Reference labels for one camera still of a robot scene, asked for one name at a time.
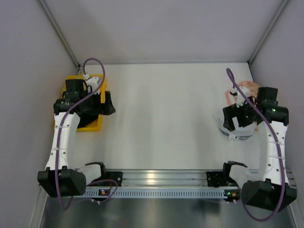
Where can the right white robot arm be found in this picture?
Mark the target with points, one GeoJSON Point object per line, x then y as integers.
{"type": "Point", "coordinates": [269, 189]}

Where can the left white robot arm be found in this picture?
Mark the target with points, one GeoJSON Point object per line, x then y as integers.
{"type": "Point", "coordinates": [60, 176]}

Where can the aluminium mounting rail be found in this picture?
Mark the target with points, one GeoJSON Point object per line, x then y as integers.
{"type": "Point", "coordinates": [169, 179]}

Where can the perforated cable duct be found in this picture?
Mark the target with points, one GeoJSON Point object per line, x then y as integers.
{"type": "Point", "coordinates": [161, 193]}

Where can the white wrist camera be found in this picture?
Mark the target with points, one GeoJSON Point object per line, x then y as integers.
{"type": "Point", "coordinates": [236, 97]}
{"type": "Point", "coordinates": [92, 82]}

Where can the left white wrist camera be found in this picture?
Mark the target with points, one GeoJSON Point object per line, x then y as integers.
{"type": "Point", "coordinates": [92, 82]}

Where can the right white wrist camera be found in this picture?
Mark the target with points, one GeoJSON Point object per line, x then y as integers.
{"type": "Point", "coordinates": [236, 97]}

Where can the yellow plastic tray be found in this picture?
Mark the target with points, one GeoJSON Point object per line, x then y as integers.
{"type": "Point", "coordinates": [74, 90]}

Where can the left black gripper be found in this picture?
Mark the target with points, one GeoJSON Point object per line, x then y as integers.
{"type": "Point", "coordinates": [107, 103]}

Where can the white mesh laundry bag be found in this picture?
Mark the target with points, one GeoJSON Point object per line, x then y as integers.
{"type": "Point", "coordinates": [240, 133]}

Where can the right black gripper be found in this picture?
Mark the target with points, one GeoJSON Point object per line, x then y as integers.
{"type": "Point", "coordinates": [229, 118]}

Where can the pink patterned bra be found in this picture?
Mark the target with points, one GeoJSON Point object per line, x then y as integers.
{"type": "Point", "coordinates": [253, 92]}

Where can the black bra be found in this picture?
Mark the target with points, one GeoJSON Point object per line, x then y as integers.
{"type": "Point", "coordinates": [88, 121]}

